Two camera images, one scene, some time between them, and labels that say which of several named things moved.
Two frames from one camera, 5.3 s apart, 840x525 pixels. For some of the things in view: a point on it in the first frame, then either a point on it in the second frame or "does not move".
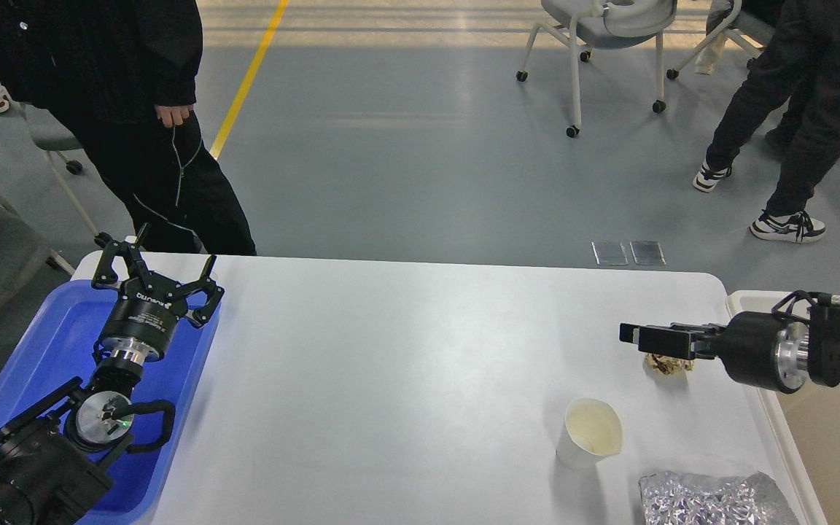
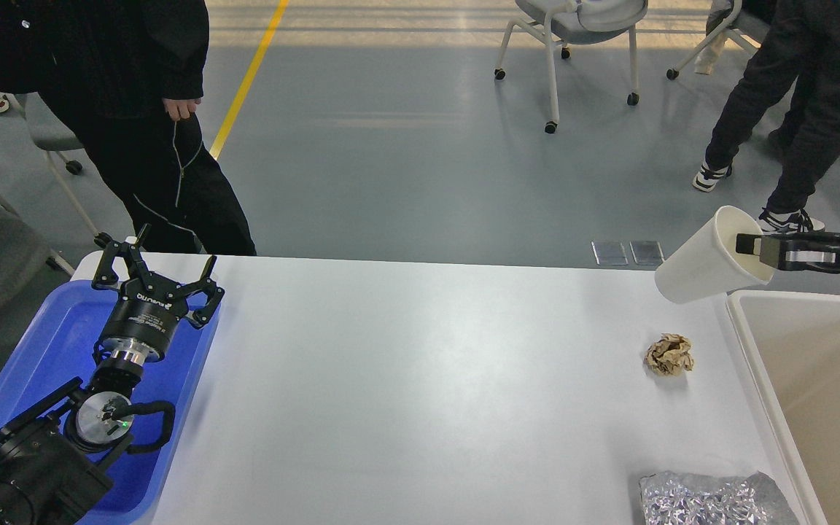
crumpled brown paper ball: [663, 364] does not move
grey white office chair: [606, 24] → [577, 22]
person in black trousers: [832, 55] does not move
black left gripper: [142, 324] does not move
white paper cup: [592, 429] → [707, 265]
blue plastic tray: [55, 351] does not move
